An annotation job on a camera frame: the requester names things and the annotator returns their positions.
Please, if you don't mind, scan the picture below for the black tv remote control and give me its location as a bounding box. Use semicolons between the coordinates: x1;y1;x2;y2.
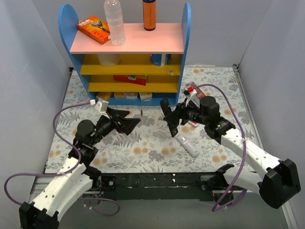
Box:
160;98;178;137

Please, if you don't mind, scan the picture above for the white and red remote control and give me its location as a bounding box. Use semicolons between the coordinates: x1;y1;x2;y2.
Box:
175;135;200;158

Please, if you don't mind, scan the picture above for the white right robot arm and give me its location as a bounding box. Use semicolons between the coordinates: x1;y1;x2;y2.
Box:
160;96;301;208

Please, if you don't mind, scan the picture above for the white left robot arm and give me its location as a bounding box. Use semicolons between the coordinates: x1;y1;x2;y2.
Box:
19;108;141;229

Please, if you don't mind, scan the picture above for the red toothpaste box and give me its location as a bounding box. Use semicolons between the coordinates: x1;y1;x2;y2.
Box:
183;82;206;106

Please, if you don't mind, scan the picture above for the white orange soap box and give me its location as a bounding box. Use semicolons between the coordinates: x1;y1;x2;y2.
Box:
123;93;138;99

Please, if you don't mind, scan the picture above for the yellow orange box on shelf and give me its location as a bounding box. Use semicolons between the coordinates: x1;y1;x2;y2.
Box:
96;92;113;101

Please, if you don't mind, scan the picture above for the red box on shelf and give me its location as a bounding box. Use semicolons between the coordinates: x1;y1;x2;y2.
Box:
113;75;147;85

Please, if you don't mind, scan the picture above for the blue and yellow shelf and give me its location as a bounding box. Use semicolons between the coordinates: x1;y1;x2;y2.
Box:
58;3;192;106

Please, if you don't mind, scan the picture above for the white cup on shelf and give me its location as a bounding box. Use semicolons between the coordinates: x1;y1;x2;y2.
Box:
97;54;121;67

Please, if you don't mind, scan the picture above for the blue white box on shelf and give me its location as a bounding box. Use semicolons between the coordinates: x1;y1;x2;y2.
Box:
150;53;172;66

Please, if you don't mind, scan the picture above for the orange razor box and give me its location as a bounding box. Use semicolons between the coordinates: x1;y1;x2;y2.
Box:
77;16;110;44

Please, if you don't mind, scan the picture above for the clear plastic bottle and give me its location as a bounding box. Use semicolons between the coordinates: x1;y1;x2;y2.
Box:
104;0;126;45

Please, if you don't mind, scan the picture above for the orange cologne bottle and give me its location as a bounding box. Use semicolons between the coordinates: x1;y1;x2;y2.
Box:
142;0;156;31

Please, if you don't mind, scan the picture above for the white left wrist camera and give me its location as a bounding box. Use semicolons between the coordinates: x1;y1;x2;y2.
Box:
89;99;110;119

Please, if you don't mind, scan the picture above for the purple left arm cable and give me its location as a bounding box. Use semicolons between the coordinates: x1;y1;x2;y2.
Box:
4;102;121;217

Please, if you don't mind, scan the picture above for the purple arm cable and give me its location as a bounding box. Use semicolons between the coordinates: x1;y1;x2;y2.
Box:
4;102;121;217
193;83;248;212

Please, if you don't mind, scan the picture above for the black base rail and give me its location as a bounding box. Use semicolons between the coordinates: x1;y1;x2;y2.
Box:
90;172;230;201

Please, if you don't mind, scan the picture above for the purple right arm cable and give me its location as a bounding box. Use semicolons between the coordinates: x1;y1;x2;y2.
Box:
193;83;248;212

